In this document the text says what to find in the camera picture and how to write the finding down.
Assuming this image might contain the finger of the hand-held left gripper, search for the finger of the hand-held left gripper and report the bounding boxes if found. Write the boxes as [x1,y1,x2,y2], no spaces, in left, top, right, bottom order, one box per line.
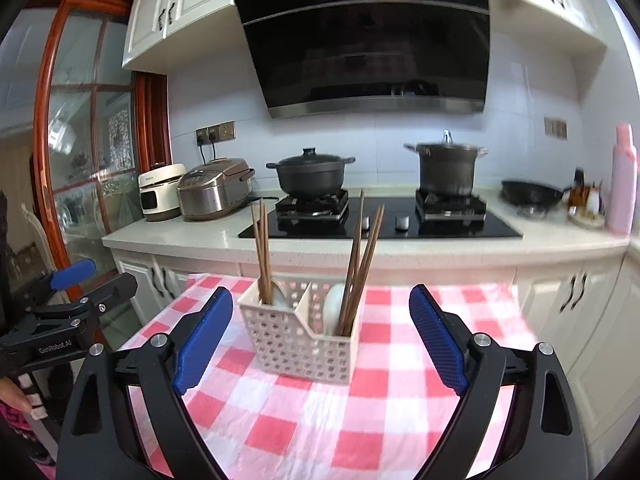
[6,259,98,319]
[69,272,139,322]

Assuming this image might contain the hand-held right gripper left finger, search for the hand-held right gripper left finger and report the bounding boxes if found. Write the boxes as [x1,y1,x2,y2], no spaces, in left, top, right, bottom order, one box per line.
[56,286,235,480]

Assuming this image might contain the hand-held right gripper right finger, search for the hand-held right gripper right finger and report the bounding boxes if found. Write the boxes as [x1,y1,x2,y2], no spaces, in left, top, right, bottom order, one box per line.
[409,283,590,480]

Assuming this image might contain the white perforated plastic basket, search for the white perforated plastic basket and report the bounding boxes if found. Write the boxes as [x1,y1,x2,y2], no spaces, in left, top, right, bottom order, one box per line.
[237,280,361,385]

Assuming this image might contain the pile of wooden chopsticks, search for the pile of wooden chopsticks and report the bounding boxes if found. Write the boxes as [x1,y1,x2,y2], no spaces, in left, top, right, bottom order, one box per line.
[250,189,386,337]

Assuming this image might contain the person's left hand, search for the person's left hand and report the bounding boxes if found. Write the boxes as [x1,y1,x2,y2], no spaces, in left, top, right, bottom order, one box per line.
[0,377,32,412]

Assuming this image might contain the white stone countertop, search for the white stone countertop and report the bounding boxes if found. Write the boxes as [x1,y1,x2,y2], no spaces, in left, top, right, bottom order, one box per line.
[101,187,631,263]

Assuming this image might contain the small white cooker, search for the small white cooker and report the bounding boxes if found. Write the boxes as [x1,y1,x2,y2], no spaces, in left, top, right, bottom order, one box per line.
[138,162,187,222]

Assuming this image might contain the white base cabinets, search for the white base cabinets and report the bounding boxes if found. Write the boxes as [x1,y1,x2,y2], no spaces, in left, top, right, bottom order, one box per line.
[110,247,640,461]

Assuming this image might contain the black glass gas hob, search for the black glass gas hob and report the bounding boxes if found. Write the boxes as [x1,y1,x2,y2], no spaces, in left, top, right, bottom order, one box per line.
[237,187,524,240]

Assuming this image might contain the red white checkered tablecloth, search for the red white checkered tablecloth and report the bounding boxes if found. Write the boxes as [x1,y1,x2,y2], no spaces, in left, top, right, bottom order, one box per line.
[117,272,541,480]

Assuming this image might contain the silver rice cooker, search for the silver rice cooker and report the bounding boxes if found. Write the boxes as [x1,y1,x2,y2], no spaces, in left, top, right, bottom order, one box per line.
[176,157,256,222]

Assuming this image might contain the wooden framed glass door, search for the wooden framed glass door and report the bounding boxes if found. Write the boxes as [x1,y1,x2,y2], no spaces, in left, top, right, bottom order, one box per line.
[30,0,173,306]

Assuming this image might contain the tall black stock pot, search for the tall black stock pot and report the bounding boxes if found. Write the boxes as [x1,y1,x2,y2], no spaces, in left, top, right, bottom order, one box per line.
[404,129,488,197]

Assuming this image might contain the black wok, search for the black wok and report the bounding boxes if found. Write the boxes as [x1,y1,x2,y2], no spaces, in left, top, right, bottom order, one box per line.
[501,179,571,209]

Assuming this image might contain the small plate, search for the small plate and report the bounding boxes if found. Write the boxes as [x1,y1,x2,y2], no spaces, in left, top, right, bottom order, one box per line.
[567,210,608,229]

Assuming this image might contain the black casserole pot with lid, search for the black casserole pot with lid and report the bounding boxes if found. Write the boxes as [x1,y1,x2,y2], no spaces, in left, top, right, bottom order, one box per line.
[266,147,356,200]

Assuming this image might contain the brown sauce bottle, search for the brown sauce bottle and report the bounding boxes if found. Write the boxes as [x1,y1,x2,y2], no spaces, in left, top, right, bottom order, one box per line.
[570,167,588,211]

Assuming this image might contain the pink thermos bottle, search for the pink thermos bottle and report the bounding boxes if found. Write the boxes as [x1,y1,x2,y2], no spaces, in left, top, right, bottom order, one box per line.
[607,122,638,235]

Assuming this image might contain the black range hood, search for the black range hood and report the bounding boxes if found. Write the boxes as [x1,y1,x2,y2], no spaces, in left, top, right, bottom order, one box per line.
[231,0,492,121]

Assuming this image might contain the black power cord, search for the black power cord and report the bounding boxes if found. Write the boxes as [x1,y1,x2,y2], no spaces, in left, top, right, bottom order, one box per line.
[197,135,219,164]

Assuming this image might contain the wall socket panel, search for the wall socket panel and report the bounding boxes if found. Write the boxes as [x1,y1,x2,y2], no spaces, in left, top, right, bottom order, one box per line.
[195,120,236,143]

